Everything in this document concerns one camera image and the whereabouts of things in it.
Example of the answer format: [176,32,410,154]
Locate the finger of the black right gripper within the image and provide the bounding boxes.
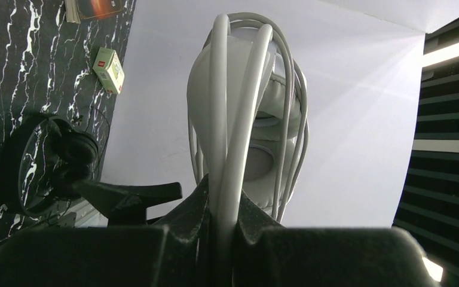
[73,180,182,226]

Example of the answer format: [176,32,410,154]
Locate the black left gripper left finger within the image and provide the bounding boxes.
[0,177,210,286]

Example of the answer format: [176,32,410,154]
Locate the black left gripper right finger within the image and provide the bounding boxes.
[233,196,437,286]

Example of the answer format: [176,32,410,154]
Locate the large white over-ear headphones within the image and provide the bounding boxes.
[186,11,310,254]

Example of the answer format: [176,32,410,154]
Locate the small white green box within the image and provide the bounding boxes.
[93,47,125,94]

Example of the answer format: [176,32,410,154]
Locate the orange brown paperback book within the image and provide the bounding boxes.
[65,0,126,24]

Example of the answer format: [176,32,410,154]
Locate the black wired headphones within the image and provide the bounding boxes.
[0,112,100,217]

